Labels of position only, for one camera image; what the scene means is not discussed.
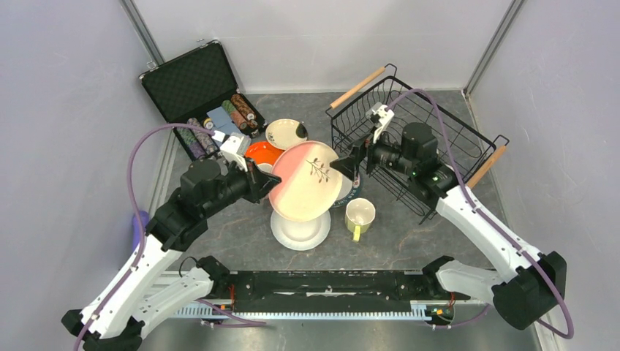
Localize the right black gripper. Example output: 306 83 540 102
330 124 417 181

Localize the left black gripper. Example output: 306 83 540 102
201 154 281 218

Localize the pink mug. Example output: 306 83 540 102
257 163 273 174

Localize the orange plate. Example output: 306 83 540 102
244 141 284 167

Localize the pink and cream plate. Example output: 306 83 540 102
268 140 343 222

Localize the cream plate with black spot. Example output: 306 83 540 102
265 118 308 150

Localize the white scalloped plate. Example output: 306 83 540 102
271 211 331 252

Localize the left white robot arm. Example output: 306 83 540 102
61 158 281 350

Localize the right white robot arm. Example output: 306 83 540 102
330 123 574 339

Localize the yellow green mug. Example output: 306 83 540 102
345 198 376 242

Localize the blue card deck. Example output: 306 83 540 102
207 107 241 135

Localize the black poker chip case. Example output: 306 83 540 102
140 39 268 138

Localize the purple flashlight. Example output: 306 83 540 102
132 211 149 251

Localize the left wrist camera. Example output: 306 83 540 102
213 130 251 172

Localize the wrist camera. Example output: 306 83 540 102
213 130 251 172
366 102 395 144

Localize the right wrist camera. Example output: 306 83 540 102
366 102 395 144

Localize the black wire dish rack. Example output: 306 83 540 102
325 68 504 219

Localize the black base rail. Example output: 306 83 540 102
201 257 470 318

